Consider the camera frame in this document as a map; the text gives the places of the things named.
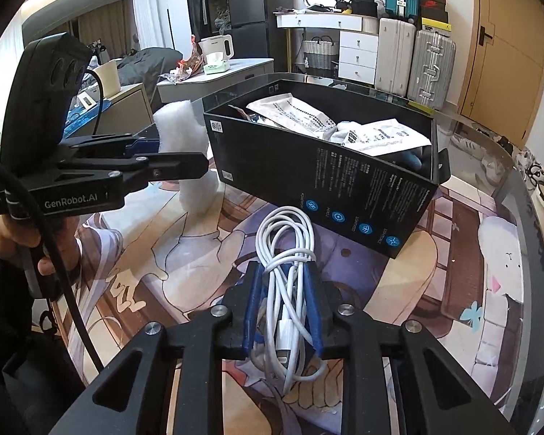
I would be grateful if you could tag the blue plastic packet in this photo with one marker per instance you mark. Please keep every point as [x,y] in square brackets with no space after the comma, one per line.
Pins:
[84,118]

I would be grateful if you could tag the beige paper cup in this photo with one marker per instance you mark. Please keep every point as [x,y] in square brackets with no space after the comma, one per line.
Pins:
[106,79]

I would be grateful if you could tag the dark grey duvet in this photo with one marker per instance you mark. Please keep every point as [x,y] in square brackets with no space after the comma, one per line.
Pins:
[152,63]

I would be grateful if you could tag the white printed plastic packet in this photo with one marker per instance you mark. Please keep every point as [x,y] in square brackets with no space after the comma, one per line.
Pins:
[290,115]

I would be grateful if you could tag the black refrigerator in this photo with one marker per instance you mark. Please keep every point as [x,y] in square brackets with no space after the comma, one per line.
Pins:
[254,9]

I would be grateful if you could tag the red and silver snack bag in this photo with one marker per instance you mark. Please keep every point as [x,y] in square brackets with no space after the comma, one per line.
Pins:
[186,65]

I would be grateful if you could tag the wooden nightstand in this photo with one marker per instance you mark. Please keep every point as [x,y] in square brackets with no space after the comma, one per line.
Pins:
[127,108]

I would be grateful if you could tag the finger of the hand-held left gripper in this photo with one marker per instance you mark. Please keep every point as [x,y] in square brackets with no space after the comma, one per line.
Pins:
[177,166]
[143,146]

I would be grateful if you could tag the person's dark clothing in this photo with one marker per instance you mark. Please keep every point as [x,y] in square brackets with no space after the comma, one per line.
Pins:
[9,371]

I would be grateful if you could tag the white electric kettle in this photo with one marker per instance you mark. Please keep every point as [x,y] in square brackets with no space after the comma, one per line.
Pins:
[215,47]

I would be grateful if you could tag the white curtain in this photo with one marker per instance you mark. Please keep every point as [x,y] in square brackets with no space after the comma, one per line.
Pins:
[158,4]

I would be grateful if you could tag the white wicker basket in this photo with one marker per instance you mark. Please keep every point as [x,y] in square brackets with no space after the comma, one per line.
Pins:
[319,54]

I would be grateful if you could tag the pile of shoes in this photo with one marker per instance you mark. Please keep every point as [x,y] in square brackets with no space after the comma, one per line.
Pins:
[489,154]

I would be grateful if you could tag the small white printed packet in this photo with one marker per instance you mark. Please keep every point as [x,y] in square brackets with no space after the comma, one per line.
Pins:
[390,136]

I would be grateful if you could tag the green tissue box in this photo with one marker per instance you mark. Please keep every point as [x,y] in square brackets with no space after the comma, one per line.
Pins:
[216,65]

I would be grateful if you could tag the small white box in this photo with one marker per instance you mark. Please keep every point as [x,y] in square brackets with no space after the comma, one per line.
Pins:
[86,101]

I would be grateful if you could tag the silver suitcase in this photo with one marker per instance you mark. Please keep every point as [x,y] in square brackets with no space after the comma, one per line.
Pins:
[430,68]

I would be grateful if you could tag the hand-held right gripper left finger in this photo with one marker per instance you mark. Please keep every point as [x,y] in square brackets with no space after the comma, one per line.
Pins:
[256,299]

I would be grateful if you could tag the clothes rack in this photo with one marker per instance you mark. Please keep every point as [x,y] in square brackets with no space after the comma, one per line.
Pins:
[99,50]

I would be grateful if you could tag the black glass cabinet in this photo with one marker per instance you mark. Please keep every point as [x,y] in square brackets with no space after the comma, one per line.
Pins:
[208,4]

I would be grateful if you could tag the white vanity desk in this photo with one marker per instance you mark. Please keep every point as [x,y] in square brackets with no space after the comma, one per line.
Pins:
[358,54]

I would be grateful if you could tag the printed cartoon table mat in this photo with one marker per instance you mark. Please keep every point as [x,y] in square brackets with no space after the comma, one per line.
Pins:
[186,258]

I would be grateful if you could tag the black cardboard box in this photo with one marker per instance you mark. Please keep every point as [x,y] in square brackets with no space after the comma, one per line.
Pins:
[299,176]

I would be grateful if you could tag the person's left hand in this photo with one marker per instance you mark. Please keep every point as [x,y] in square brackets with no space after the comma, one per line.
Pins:
[9,235]

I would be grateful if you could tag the white foam piece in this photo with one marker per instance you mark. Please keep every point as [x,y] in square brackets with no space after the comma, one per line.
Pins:
[181,127]

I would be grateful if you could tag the white suitcase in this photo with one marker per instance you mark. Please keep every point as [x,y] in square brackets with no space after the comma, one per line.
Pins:
[394,54]

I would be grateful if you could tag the wooden door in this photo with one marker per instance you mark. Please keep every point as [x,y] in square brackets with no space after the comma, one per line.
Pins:
[512,54]

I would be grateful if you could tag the stack of shoe boxes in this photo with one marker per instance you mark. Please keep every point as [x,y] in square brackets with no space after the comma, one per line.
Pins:
[433,4]

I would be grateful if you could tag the brown curtain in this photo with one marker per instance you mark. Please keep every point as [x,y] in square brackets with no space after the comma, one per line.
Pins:
[104,27]

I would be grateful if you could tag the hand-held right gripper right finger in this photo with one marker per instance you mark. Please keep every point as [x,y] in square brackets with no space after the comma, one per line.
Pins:
[312,299]

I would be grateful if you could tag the grey side table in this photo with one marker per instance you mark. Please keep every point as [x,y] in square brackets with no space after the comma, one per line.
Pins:
[245,77]

